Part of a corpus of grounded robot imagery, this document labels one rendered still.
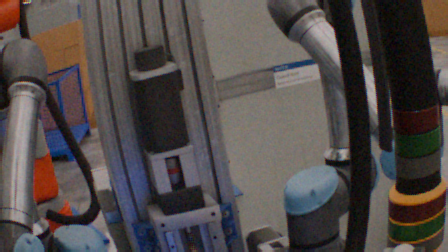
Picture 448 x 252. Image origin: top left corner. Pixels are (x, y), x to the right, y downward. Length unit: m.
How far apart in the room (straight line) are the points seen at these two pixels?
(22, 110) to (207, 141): 0.50
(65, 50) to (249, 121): 6.33
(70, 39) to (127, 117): 7.11
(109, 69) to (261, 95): 1.07
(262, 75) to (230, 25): 0.21
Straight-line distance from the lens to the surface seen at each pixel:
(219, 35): 2.15
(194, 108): 1.27
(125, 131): 1.26
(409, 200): 0.31
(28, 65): 1.04
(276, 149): 2.29
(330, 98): 1.27
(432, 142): 0.31
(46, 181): 4.34
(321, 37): 1.09
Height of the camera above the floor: 1.69
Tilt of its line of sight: 14 degrees down
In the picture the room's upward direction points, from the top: 11 degrees counter-clockwise
